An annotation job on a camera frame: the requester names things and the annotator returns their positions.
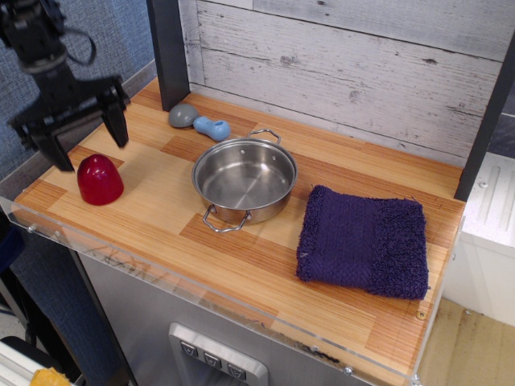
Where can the stainless steel pot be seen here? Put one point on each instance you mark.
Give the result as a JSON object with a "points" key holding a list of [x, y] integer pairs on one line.
{"points": [[244, 180]]}

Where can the dark left shelf post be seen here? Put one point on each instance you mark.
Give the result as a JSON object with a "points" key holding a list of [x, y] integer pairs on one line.
{"points": [[169, 51]]}

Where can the dark shelf post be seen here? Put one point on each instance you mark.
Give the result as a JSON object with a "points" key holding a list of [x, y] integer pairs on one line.
{"points": [[489, 122], [169, 51]]}

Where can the grey and blue toy scoop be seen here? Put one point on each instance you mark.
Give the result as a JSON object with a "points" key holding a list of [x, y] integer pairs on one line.
{"points": [[185, 115]]}

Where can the white side counter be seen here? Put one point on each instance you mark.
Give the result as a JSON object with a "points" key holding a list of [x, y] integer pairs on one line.
{"points": [[480, 276]]}

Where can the purple folded towel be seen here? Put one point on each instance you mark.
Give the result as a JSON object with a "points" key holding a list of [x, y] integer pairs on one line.
{"points": [[377, 245]]}

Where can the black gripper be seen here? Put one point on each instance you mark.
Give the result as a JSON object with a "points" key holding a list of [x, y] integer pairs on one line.
{"points": [[64, 102]]}

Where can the red toy pepper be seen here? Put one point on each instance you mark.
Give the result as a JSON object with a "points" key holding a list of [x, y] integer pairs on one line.
{"points": [[99, 181]]}

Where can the clear acrylic front guard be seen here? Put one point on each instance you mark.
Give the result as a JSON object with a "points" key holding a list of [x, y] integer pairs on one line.
{"points": [[140, 301]]}

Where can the yellow object at corner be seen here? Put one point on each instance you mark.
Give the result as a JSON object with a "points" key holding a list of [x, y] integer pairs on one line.
{"points": [[49, 377]]}

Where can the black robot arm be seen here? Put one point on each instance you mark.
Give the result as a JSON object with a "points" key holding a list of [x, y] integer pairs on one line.
{"points": [[33, 29]]}

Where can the silver control panel with buttons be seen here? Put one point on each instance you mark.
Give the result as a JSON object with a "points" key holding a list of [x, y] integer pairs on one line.
{"points": [[202, 360]]}

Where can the dark right shelf post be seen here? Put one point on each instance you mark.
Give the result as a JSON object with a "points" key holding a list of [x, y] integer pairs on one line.
{"points": [[489, 122]]}

